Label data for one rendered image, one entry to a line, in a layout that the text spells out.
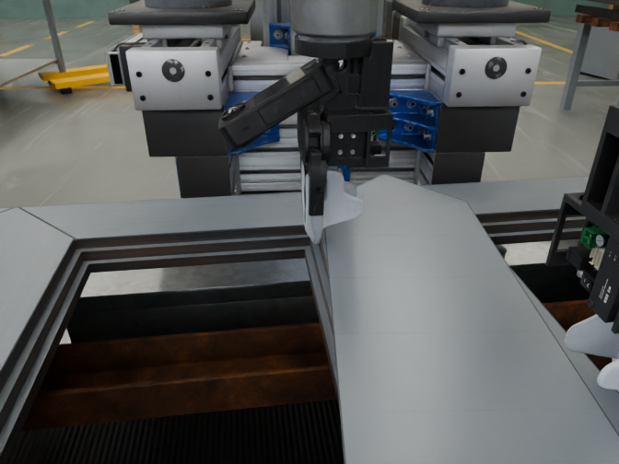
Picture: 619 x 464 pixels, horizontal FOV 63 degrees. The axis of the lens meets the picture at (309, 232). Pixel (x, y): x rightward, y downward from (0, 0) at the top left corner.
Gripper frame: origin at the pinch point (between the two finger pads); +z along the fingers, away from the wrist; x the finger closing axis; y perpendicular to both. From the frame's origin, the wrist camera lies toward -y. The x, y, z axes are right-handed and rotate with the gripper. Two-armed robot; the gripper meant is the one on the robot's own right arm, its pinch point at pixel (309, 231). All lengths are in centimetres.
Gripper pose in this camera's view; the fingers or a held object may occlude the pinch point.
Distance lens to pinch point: 55.0
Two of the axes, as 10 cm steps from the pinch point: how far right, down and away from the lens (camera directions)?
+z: -0.1, 8.7, 4.9
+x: -1.3, -4.9, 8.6
